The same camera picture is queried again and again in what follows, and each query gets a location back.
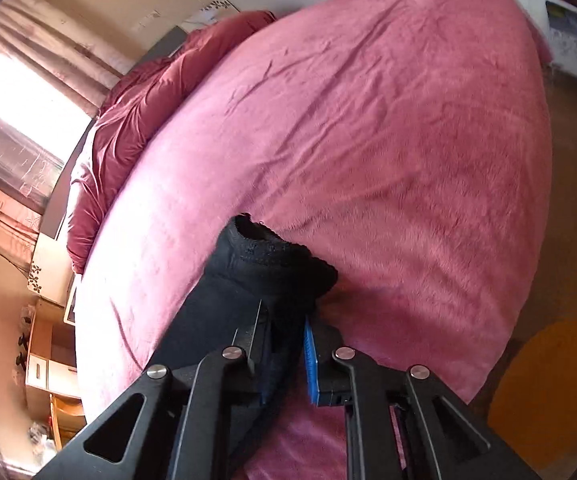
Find beige patterned curtain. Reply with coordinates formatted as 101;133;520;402
0;95;65;272
0;0;139;117

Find white nightstand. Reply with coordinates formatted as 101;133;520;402
62;275;78;327

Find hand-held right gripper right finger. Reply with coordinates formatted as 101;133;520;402
303;312;540;480

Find bright window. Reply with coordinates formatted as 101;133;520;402
0;52;94;162

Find wood and white cabinet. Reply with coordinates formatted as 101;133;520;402
17;300;82;402

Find clear plastic bag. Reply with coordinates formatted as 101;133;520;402
24;419;55;457

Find black pants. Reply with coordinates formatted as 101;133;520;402
156;214;339;467

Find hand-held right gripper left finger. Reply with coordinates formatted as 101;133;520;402
33;300;272;480

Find dark red duvet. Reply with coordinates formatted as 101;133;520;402
66;10;278;274

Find bed with pink blanket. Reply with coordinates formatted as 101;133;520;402
73;0;554;480

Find orange round stool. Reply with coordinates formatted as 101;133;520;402
487;320;577;457

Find wooden side table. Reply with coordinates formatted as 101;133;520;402
47;394;88;453

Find white patterned cloth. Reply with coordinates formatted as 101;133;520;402
513;0;577;72

